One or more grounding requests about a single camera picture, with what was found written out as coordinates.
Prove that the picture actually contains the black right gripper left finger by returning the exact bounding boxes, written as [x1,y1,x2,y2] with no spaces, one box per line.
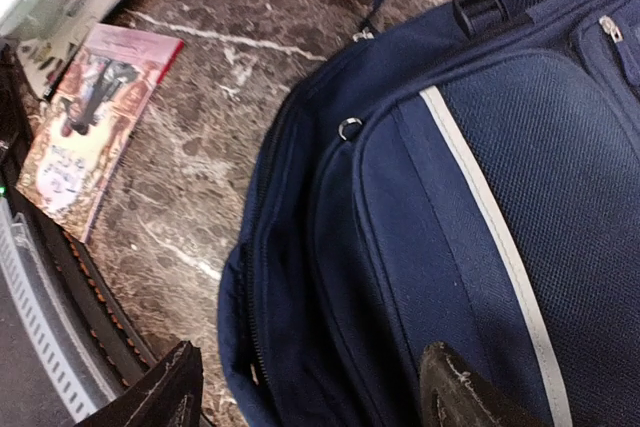
[78,341,204,427]

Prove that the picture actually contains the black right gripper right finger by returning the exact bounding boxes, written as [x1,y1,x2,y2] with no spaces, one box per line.
[419,342,543,427]

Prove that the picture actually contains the navy blue student backpack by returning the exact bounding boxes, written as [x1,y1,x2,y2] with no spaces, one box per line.
[217,0,639,426]

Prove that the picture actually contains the patterned notebook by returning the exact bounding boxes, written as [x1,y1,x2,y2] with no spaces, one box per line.
[16,24,184,242]

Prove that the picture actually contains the floral square plate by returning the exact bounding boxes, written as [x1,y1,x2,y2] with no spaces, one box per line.
[0,0,154,101]

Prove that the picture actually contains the white slotted cable duct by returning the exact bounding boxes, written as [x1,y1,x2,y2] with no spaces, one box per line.
[1,198,121,426]

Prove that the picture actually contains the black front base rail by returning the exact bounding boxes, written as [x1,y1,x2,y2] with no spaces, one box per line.
[1,46,156,394]

